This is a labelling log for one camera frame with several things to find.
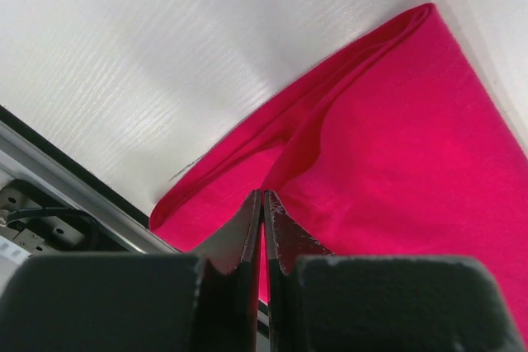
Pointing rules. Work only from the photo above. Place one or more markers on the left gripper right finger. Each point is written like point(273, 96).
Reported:
point(319, 301)

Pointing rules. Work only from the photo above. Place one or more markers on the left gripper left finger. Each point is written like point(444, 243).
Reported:
point(205, 300)

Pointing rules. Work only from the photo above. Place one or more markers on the pink t shirt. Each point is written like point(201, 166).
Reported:
point(389, 146)

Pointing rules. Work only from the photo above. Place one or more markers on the aluminium side rail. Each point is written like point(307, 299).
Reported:
point(27, 156)

